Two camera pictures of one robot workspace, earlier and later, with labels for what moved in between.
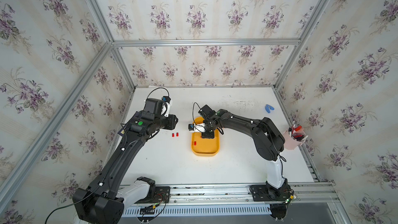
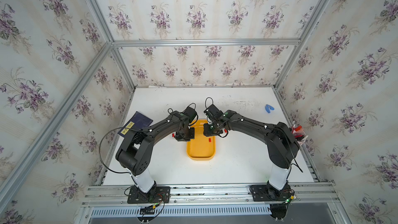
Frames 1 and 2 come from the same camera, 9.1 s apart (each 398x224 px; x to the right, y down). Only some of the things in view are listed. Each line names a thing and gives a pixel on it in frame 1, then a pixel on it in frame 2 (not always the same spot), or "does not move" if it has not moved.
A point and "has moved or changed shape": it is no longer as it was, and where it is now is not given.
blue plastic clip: (268, 107) does not move
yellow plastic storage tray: (204, 147) has moved or changed shape
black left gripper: (171, 122) to (180, 139)
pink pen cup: (294, 137) does not move
